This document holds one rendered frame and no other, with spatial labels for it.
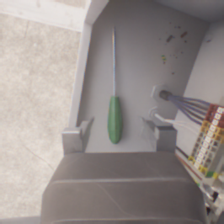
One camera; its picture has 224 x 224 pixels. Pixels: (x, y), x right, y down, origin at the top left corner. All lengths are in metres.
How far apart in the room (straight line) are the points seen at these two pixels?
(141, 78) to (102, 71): 0.07
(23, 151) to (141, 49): 0.95
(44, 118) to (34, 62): 0.30
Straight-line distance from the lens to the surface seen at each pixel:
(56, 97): 0.93
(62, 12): 0.68
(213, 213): 0.26
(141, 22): 0.27
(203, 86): 0.27
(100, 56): 0.25
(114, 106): 0.25
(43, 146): 1.06
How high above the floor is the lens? 0.90
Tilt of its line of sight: 66 degrees down
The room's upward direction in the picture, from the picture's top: 145 degrees clockwise
